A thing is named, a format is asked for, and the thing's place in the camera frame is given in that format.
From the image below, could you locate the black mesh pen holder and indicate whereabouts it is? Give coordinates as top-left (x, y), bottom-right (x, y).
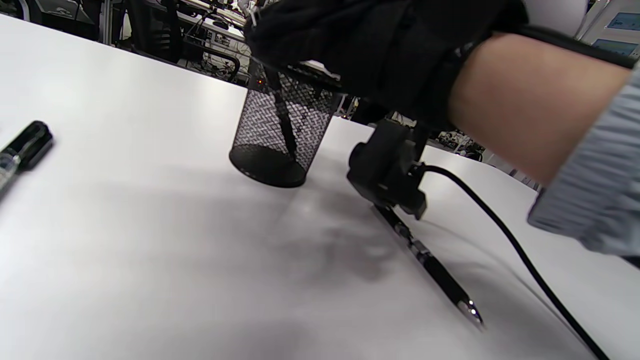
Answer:
top-left (228, 60), bottom-right (346, 189)

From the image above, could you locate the black mesh office chair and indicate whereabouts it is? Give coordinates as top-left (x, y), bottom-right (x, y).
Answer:
top-left (125, 0), bottom-right (241, 83)

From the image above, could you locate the black click pen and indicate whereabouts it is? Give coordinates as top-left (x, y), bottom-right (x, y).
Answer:
top-left (262, 67), bottom-right (301, 158)
top-left (372, 202), bottom-right (485, 331)
top-left (0, 120), bottom-right (55, 193)

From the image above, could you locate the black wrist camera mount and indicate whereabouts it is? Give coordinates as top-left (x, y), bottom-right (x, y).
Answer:
top-left (346, 117), bottom-right (430, 221)

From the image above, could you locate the thick black cable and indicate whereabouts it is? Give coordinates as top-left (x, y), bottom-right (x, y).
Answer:
top-left (417, 162), bottom-right (612, 360)

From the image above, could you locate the person's right hand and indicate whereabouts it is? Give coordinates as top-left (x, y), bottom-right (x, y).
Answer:
top-left (244, 0), bottom-right (528, 126)

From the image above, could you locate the person's right forearm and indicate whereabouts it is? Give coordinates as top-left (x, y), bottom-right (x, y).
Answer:
top-left (447, 32), bottom-right (640, 258)

